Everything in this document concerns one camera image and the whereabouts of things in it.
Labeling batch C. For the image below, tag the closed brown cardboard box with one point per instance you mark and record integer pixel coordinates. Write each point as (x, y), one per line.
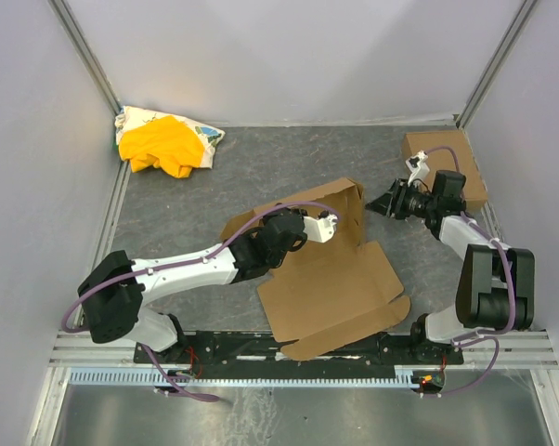
(449, 150)

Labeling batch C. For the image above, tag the yellow crumpled cloth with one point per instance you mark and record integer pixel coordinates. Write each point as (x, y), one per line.
(165, 144)

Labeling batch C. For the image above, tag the aluminium frame post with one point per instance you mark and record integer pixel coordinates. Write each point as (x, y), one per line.
(503, 50)
(64, 13)

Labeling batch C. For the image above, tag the aluminium front rail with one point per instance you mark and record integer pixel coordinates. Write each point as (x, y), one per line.
(522, 351)

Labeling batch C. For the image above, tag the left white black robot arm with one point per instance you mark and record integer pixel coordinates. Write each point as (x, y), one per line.
(118, 291)

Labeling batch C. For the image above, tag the white patterned cloth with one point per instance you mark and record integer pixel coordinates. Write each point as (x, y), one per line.
(133, 117)

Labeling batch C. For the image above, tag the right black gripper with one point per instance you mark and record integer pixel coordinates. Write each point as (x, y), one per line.
(397, 199)

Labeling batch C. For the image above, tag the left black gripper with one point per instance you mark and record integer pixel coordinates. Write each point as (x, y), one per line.
(296, 228)

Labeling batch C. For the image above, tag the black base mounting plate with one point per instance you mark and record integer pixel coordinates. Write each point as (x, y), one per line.
(207, 350)

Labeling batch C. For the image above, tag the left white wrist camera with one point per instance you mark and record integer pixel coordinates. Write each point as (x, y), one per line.
(322, 228)

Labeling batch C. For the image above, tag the left aluminium frame post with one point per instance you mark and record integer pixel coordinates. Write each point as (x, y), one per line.
(64, 13)

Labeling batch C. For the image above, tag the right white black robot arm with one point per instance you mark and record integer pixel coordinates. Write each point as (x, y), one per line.
(496, 289)

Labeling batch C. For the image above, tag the right aluminium frame post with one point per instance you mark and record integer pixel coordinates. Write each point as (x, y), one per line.
(503, 50)

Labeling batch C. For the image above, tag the brown cardboard box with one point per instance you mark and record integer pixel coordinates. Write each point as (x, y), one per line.
(327, 295)
(449, 150)

